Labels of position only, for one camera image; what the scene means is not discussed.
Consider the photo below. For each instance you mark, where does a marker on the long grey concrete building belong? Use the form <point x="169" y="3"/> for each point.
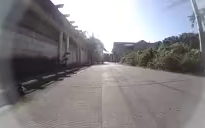
<point x="40" y="40"/>

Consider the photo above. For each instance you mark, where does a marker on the row of green bushes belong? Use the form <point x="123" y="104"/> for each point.
<point x="170" y="56"/>

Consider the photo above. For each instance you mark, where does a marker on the distant grey building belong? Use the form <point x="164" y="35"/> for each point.
<point x="126" y="48"/>

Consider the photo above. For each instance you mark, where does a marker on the tree beside building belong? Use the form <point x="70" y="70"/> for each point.
<point x="96" y="48"/>

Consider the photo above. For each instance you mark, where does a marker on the pale utility pole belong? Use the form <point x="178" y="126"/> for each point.
<point x="200" y="26"/>

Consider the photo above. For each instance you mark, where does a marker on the grey concrete road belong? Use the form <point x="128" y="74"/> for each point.
<point x="123" y="96"/>

